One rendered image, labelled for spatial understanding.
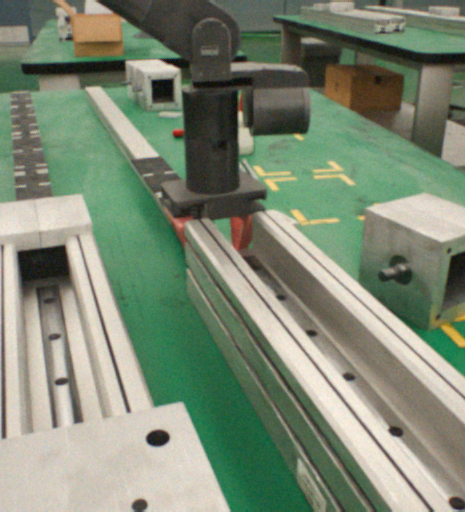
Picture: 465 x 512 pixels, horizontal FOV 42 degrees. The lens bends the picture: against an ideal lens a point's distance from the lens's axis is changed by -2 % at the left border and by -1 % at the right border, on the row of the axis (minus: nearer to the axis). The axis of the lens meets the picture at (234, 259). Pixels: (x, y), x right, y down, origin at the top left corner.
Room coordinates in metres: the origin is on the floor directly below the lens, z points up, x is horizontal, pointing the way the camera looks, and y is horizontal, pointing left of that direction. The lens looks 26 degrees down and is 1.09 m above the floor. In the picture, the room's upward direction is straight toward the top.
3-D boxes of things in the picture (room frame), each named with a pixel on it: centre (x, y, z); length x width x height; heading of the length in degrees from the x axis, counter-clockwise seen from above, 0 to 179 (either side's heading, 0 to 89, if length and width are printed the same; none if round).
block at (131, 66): (1.66, 0.24, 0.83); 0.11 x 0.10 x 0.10; 110
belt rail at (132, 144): (1.22, 0.23, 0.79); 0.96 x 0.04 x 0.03; 19
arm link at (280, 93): (0.63, -0.02, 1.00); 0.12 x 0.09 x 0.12; 96
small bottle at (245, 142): (1.12, -0.02, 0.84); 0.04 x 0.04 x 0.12
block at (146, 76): (1.55, 0.20, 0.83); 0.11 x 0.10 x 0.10; 108
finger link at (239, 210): (0.63, 0.01, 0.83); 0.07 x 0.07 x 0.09; 20
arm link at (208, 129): (0.62, 0.02, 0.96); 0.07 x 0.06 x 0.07; 96
